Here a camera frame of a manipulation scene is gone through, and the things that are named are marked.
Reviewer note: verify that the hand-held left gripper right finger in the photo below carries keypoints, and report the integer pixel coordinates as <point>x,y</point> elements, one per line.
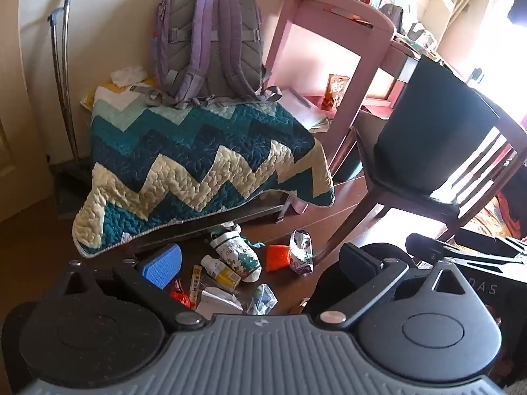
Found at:
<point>363,261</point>

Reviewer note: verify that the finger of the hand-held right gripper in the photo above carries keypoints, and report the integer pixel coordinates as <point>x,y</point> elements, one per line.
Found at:
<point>428,247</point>
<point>490,265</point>

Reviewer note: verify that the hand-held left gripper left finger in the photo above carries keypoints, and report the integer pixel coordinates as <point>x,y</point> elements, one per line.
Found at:
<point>161,266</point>

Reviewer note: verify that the black trash bin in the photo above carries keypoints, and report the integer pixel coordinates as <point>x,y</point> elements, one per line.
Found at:
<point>436,127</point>

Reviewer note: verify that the red candy wrapper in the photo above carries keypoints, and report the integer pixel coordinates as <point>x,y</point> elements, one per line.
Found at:
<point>181,296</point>

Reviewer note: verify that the yellow strip wrapper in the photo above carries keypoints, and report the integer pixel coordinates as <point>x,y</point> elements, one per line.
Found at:
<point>196,282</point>

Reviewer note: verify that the dark wooden chair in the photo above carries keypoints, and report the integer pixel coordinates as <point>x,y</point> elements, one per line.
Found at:
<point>395,203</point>

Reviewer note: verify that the yellow white tube box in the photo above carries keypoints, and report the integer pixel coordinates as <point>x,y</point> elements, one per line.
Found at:
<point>222,275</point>

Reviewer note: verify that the silver snack wrapper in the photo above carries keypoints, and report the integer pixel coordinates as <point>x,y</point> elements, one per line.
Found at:
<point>301,251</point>

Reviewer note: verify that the crumpled white paper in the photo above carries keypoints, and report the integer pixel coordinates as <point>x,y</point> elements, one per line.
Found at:
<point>218,302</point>

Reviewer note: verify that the white tree print pouch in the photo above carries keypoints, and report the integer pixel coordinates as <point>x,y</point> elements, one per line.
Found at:
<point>238,257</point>

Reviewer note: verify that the dark low bench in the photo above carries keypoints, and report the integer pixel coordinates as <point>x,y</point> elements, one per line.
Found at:
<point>230,218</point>

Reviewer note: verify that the orange knitted pouch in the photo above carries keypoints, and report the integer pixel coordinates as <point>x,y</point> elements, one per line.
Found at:
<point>278,258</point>

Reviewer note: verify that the clear plastic wrapper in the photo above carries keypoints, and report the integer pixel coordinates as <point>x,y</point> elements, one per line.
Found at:
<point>263,299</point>

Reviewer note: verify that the chevron patchwork quilt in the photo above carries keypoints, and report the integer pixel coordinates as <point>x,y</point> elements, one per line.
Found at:
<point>197,164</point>

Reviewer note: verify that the stack of papers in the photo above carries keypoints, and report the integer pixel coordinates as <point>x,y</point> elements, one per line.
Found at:
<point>300,109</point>

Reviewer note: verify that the orange snack bag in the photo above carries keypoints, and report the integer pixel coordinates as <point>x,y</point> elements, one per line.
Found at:
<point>335,90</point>

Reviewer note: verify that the white crumpled tissue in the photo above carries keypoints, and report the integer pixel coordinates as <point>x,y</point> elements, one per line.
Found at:
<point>128,75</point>

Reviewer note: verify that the grey pencil case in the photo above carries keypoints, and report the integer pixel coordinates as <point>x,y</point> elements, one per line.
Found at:
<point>392,16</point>

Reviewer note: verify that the purple grey backpack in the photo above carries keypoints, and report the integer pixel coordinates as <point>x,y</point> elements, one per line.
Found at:
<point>210,37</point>

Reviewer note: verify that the pink desk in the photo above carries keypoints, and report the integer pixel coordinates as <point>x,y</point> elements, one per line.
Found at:
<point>329,12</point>

